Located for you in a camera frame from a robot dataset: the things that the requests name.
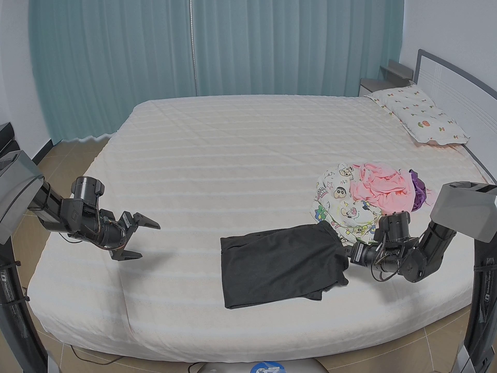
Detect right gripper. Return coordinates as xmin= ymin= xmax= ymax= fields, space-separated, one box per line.
xmin=350 ymin=243 xmax=384 ymax=267

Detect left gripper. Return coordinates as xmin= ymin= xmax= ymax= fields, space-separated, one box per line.
xmin=93 ymin=209 xmax=162 ymax=263

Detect black shorts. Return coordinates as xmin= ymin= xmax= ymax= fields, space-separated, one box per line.
xmin=220 ymin=221 xmax=350 ymax=310

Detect white printed pyjama top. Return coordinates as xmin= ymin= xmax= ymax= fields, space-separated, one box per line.
xmin=311 ymin=163 xmax=383 ymax=245

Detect pink garment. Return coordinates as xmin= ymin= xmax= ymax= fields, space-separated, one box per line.
xmin=349 ymin=162 xmax=416 ymax=214

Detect purple garment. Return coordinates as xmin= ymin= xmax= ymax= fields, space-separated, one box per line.
xmin=409 ymin=169 xmax=438 ymax=213

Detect bed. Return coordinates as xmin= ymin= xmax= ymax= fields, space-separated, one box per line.
xmin=27 ymin=48 xmax=497 ymax=364

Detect white printed pillow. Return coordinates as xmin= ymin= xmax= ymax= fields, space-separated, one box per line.
xmin=364 ymin=85 xmax=471 ymax=146

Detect grey bedside table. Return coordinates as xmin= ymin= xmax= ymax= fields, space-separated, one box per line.
xmin=359 ymin=59 xmax=414 ymax=97

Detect blue-green curtain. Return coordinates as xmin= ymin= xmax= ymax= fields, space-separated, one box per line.
xmin=192 ymin=0 xmax=405 ymax=98
xmin=29 ymin=0 xmax=199 ymax=145

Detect black cable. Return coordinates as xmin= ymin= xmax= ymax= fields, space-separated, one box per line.
xmin=69 ymin=343 xmax=129 ymax=366

